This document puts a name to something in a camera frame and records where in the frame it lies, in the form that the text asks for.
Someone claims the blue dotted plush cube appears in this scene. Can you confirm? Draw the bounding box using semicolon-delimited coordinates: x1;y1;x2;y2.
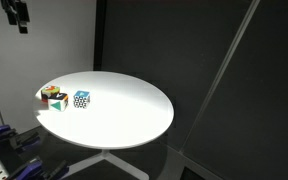
72;90;91;110

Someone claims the white table pedestal base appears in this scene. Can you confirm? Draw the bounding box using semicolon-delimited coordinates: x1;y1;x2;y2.
62;149;150;180

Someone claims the black clamp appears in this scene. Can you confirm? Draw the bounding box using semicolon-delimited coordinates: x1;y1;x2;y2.
42;159;69;180
15;130;42;152

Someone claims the teal triangle plush cube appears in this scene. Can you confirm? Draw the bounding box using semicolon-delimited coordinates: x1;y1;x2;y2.
48;92;69;112

